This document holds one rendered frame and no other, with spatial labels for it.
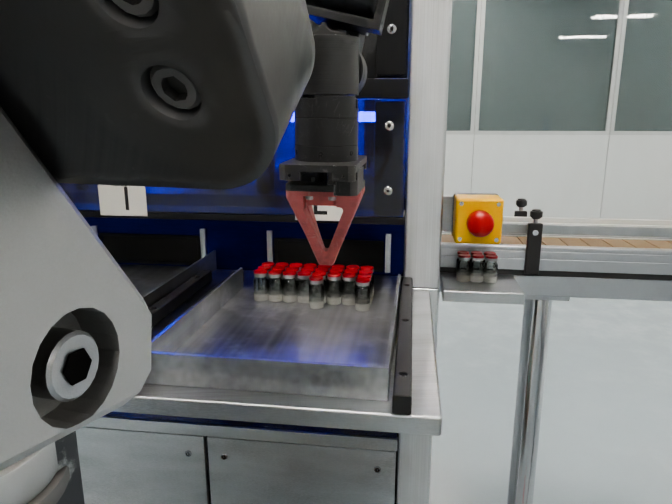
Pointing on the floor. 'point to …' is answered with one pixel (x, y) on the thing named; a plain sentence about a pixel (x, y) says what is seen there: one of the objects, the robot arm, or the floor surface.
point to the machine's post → (424, 200)
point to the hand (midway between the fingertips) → (326, 256)
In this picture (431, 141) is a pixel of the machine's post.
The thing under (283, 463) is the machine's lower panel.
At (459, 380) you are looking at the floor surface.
